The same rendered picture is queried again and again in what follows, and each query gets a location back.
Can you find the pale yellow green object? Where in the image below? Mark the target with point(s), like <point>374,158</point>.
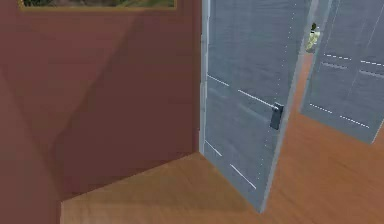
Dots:
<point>312,38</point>

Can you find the gold framed wall picture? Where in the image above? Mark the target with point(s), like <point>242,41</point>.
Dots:
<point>96,3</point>

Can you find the grey blue room door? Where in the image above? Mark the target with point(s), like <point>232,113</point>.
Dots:
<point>350,70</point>
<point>246,93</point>

